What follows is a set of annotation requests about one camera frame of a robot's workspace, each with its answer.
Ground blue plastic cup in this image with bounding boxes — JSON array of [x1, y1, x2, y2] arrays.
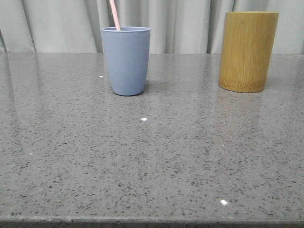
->
[[101, 27, 151, 96]]

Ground pink chopstick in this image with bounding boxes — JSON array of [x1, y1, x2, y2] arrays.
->
[[109, 0, 121, 31]]

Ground grey curtain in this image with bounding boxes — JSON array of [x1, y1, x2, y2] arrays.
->
[[0, 0, 304, 54]]

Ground bamboo cylindrical holder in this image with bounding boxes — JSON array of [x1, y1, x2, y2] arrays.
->
[[218, 11, 279, 93]]

